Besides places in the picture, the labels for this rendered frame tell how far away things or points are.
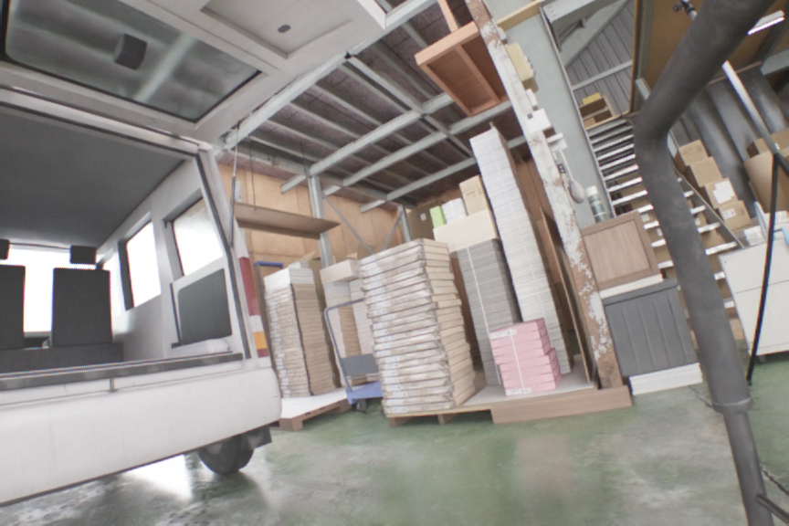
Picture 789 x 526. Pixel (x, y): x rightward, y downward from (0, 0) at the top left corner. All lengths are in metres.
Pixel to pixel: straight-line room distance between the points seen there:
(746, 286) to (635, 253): 0.54
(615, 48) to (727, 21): 9.46
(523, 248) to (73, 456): 2.39
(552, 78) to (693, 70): 2.91
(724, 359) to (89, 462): 1.45
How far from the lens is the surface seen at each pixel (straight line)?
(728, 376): 0.51
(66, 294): 3.41
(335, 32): 1.53
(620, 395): 1.93
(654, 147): 0.50
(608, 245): 2.03
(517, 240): 2.46
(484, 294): 2.49
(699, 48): 0.36
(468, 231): 2.56
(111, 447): 1.38
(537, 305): 2.42
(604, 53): 9.74
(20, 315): 3.36
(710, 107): 6.30
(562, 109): 3.14
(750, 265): 2.17
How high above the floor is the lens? 0.59
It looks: 15 degrees up
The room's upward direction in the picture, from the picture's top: 12 degrees counter-clockwise
